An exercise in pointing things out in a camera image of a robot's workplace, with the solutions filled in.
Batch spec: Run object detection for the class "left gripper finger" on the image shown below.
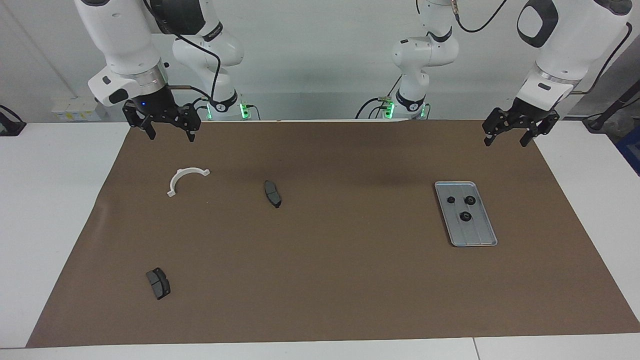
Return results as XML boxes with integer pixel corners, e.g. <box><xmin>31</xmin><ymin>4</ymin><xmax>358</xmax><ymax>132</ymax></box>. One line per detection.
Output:
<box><xmin>520</xmin><ymin>111</ymin><xmax>561</xmax><ymax>148</ymax></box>
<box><xmin>482</xmin><ymin>107</ymin><xmax>510</xmax><ymax>147</ymax></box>

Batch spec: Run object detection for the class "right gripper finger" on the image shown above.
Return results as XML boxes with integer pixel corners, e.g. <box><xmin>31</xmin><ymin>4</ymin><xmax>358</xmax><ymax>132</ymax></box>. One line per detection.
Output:
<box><xmin>175</xmin><ymin>104</ymin><xmax>202</xmax><ymax>143</ymax></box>
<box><xmin>123</xmin><ymin>100</ymin><xmax>157</xmax><ymax>141</ymax></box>

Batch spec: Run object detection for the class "silver metal tray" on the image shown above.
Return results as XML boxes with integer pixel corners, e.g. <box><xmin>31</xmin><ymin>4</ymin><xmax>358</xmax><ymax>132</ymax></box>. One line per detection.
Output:
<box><xmin>434</xmin><ymin>181</ymin><xmax>499</xmax><ymax>248</ymax></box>

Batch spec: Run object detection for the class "black stand pole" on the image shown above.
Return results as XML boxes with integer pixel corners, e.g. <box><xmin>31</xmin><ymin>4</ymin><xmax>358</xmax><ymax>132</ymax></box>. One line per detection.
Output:
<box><xmin>582</xmin><ymin>92</ymin><xmax>640</xmax><ymax>133</ymax></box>

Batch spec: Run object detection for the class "blue crate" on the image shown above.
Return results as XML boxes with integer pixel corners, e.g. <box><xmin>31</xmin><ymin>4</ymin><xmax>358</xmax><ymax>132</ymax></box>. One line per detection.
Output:
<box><xmin>616</xmin><ymin>125</ymin><xmax>640</xmax><ymax>177</ymax></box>

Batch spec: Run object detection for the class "long grey brake pad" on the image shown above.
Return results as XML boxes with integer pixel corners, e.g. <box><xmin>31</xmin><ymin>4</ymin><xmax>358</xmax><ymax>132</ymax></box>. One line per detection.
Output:
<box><xmin>264</xmin><ymin>180</ymin><xmax>282</xmax><ymax>209</ymax></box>

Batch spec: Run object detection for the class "short grey brake pad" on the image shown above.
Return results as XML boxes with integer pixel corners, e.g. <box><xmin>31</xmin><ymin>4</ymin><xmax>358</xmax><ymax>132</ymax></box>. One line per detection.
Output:
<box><xmin>146</xmin><ymin>267</ymin><xmax>171</xmax><ymax>301</ymax></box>

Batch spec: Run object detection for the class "brown table mat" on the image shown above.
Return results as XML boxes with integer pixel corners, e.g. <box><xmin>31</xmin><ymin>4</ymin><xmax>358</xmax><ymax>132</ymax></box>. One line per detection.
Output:
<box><xmin>26</xmin><ymin>119</ymin><xmax>640</xmax><ymax>349</ymax></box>

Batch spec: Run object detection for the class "white curved plastic bracket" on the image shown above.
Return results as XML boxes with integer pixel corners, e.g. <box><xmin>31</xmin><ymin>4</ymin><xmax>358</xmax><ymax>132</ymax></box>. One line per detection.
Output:
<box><xmin>167</xmin><ymin>167</ymin><xmax>211</xmax><ymax>198</ymax></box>

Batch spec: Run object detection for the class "white wall box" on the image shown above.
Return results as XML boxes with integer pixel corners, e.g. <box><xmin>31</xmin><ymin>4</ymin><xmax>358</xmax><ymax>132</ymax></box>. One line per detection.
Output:
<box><xmin>51</xmin><ymin>96</ymin><xmax>108</xmax><ymax>122</ymax></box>

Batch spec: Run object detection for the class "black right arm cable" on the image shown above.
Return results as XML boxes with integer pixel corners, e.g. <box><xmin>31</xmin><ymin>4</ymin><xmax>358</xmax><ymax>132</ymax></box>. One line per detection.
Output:
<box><xmin>145</xmin><ymin>0</ymin><xmax>222</xmax><ymax>103</ymax></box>

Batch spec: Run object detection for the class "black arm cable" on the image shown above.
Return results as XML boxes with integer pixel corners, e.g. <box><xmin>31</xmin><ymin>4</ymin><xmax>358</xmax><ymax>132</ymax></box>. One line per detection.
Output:
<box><xmin>449</xmin><ymin>0</ymin><xmax>633</xmax><ymax>97</ymax></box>
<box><xmin>145</xmin><ymin>0</ymin><xmax>222</xmax><ymax>103</ymax></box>

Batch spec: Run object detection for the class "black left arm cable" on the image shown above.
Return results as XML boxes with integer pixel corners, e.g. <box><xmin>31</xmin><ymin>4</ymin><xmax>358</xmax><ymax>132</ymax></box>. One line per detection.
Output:
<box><xmin>449</xmin><ymin>0</ymin><xmax>633</xmax><ymax>97</ymax></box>

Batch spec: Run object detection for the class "black base cable bundle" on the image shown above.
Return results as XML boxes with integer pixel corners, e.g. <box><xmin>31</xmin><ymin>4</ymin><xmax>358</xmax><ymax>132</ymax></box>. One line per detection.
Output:
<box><xmin>356</xmin><ymin>75</ymin><xmax>401</xmax><ymax>120</ymax></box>

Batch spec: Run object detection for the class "black clamp mount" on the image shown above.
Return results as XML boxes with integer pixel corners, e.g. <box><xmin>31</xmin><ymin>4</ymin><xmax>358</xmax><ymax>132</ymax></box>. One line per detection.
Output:
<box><xmin>0</xmin><ymin>105</ymin><xmax>27</xmax><ymax>137</ymax></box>

